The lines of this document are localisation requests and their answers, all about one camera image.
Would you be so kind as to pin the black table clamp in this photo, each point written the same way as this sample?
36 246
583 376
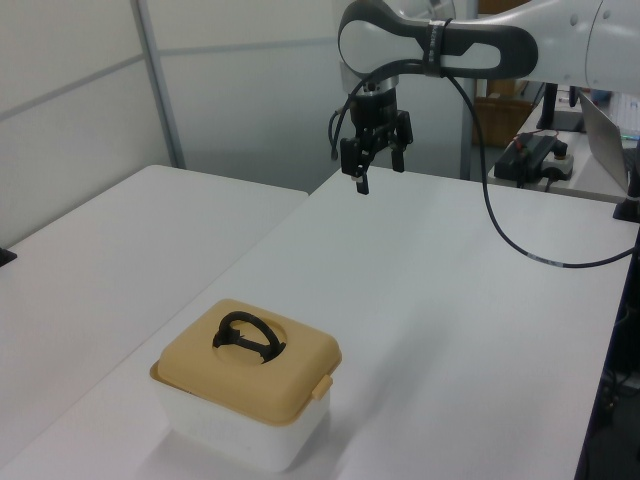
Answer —
7 256

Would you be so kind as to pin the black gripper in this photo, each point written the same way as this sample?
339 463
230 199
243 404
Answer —
375 112

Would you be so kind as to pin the white plastic tool case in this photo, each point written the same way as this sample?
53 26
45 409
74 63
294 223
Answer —
225 435

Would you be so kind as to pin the flat brown cardboard box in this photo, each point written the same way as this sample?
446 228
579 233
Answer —
500 5

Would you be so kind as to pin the tan plastic case lid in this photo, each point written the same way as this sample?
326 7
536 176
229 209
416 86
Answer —
200 365

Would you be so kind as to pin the grey emergency stop button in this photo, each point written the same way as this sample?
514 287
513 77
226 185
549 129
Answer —
560 167

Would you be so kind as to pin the grey laptop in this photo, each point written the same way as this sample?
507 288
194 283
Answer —
605 135

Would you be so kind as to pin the black electronics box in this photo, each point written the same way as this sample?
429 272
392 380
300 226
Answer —
520 162

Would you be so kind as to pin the grey partition post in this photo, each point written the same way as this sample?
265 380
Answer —
466 130
160 90

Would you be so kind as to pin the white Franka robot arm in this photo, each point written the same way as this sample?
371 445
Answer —
370 45

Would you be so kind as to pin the black desk clamp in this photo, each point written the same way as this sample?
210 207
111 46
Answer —
627 210

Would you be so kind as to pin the black monitor stand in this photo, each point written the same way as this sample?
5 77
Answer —
550 105

